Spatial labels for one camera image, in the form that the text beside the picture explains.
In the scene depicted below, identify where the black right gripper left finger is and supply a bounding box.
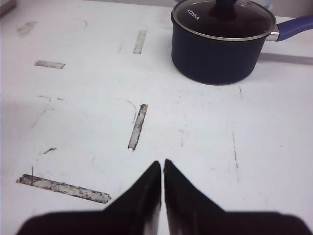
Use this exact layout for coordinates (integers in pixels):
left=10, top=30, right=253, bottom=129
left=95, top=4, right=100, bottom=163
left=18, top=161, right=161, bottom=235

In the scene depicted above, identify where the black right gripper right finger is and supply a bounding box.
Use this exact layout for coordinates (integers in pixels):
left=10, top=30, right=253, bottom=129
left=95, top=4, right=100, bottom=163
left=163, top=159, right=311, bottom=235

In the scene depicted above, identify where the glass pot lid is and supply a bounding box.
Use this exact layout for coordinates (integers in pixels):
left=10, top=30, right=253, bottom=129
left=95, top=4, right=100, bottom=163
left=172, top=0, right=276, bottom=41

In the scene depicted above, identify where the dark blue saucepan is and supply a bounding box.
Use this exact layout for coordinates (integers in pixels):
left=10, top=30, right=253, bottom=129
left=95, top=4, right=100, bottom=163
left=171, top=12, right=313, bottom=85

